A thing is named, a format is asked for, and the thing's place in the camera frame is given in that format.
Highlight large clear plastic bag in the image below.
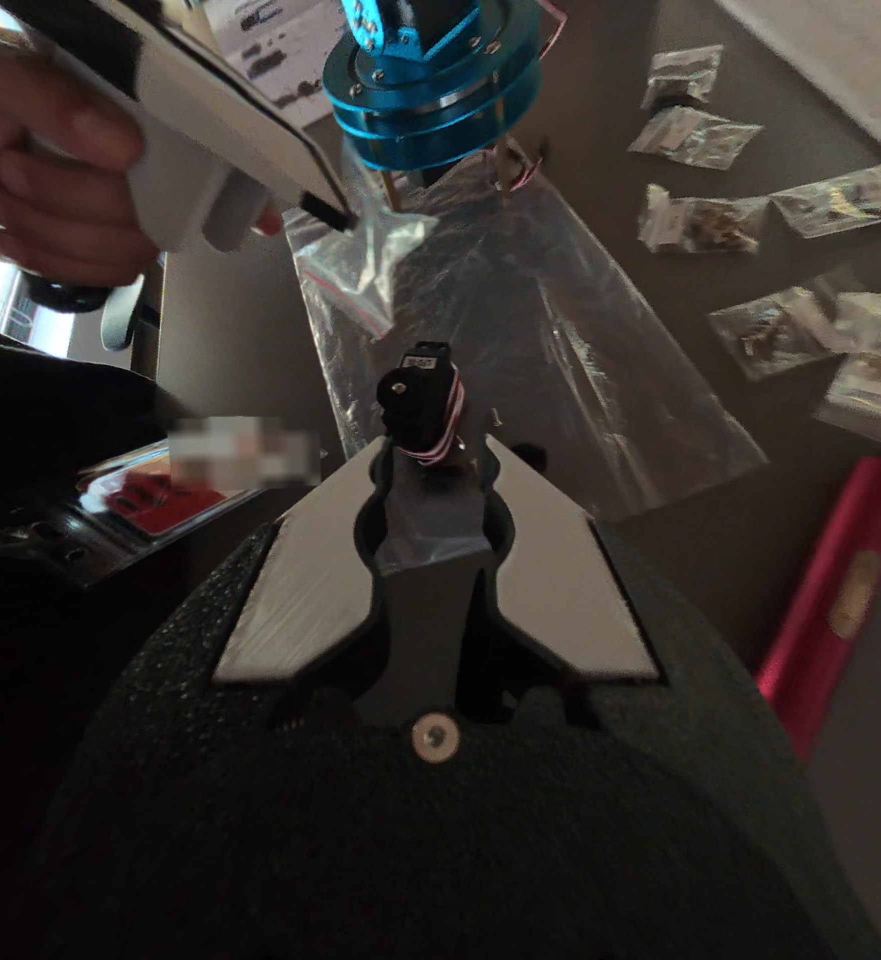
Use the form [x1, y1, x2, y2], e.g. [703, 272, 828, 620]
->
[283, 135, 772, 528]

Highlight scattered small parts bags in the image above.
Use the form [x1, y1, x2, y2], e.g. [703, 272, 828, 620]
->
[626, 43, 881, 451]

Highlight person's left hand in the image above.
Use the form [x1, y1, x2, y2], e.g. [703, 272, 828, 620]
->
[0, 30, 286, 295]

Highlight blue toy robot arm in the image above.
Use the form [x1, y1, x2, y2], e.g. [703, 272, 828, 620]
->
[320, 0, 556, 213]

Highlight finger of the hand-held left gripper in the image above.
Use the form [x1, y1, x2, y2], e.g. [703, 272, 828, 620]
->
[134, 39, 358, 232]

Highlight small clear zip bag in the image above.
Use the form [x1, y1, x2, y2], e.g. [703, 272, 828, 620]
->
[283, 201, 442, 340]

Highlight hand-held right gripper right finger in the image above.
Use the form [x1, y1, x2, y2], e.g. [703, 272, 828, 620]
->
[480, 433, 664, 685]

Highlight grey desk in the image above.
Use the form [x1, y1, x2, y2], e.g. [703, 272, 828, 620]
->
[133, 0, 881, 960]

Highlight robot assembly manual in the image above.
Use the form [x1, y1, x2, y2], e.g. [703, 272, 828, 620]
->
[208, 0, 346, 130]

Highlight clear packaged tool box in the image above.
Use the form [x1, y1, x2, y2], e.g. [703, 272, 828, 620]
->
[73, 442, 322, 543]

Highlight white foam sheet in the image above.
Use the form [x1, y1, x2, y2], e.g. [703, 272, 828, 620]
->
[714, 0, 881, 160]

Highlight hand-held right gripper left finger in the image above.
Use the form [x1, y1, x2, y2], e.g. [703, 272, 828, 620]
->
[211, 435, 395, 687]

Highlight red metal tube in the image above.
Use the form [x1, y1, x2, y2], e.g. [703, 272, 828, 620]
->
[754, 456, 881, 760]

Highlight black servo motor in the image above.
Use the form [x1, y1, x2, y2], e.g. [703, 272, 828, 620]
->
[375, 341, 473, 468]

